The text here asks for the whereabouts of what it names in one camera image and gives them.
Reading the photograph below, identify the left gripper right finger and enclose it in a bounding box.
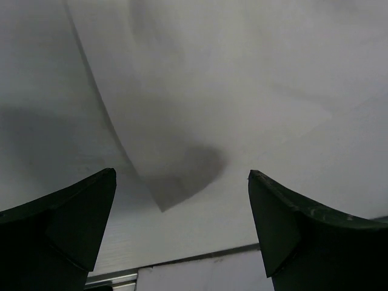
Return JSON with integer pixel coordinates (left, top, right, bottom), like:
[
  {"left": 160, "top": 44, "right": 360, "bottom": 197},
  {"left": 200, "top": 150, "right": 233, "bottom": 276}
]
[{"left": 248, "top": 170, "right": 387, "bottom": 290}]

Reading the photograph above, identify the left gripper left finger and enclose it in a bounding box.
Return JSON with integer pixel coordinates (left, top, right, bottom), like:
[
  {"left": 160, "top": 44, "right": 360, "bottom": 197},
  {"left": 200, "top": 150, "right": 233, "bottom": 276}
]
[{"left": 1, "top": 168, "right": 116, "bottom": 290}]

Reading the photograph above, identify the white green Charlie Brown t-shirt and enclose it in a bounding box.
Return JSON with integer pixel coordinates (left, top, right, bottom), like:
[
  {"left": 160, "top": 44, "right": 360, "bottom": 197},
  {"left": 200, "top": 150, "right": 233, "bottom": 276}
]
[{"left": 64, "top": 1, "right": 387, "bottom": 211}]

